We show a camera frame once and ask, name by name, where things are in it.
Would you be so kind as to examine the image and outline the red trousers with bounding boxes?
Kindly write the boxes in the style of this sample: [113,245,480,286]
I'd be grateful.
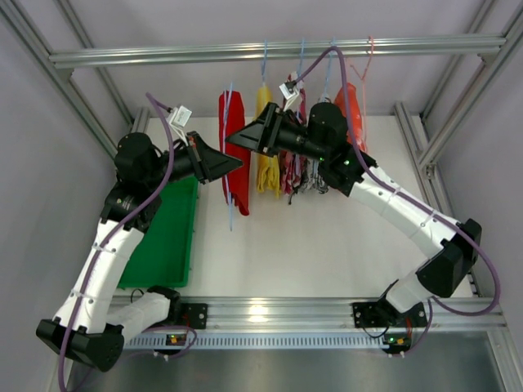
[218,91,251,216]

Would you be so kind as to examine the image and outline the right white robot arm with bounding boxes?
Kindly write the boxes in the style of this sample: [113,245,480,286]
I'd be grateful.
[226,102,482,326]

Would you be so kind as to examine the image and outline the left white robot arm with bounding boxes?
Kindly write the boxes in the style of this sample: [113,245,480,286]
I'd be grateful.
[36,131,243,372]

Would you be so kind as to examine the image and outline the yellow trousers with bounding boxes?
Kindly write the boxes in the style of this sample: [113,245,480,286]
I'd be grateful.
[255,82,280,198]

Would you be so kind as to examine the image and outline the pink floral trousers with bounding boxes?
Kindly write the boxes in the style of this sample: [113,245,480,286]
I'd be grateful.
[279,84,307,203]

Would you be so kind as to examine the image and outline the newspaper print trousers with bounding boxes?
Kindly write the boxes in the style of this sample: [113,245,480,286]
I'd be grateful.
[306,92,333,195]

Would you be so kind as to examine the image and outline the orange trousers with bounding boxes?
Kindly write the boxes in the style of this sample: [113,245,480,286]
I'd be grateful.
[334,82,367,152]

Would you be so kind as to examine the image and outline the green plastic tray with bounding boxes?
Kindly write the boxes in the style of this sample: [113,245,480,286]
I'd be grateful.
[118,177,199,289]

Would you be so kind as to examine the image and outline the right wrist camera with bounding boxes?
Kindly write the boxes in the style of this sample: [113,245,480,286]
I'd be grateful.
[279,81,303,111]

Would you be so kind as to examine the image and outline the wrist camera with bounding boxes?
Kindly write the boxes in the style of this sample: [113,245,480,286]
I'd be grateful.
[167,105,192,145]
[279,81,303,111]

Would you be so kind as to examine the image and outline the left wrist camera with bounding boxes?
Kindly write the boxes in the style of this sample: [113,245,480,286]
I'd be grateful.
[167,105,192,145]

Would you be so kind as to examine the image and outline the pink wire hanger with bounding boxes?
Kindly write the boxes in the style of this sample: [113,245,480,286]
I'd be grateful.
[351,36,375,148]

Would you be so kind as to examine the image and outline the front aluminium rail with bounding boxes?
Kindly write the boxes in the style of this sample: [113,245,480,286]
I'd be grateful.
[181,297,507,332]

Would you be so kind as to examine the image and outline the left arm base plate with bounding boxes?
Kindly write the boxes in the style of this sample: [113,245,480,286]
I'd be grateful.
[179,303,208,330]

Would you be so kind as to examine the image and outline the right aluminium frame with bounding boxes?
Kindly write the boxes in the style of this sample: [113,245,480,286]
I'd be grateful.
[395,1,522,301]

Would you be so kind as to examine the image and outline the aluminium frame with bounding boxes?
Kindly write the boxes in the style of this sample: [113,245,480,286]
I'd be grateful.
[395,1,522,301]
[1,1,150,158]

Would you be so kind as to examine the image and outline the aluminium hanging rail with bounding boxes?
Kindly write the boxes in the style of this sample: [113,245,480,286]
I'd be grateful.
[51,33,507,69]

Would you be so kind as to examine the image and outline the left aluminium frame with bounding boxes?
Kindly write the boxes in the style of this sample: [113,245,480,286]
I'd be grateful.
[1,1,150,158]

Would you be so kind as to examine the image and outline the slotted cable duct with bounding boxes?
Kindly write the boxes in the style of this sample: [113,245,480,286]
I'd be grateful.
[124,332,407,350]

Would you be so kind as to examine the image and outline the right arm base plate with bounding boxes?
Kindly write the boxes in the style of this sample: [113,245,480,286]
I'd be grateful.
[351,301,427,328]

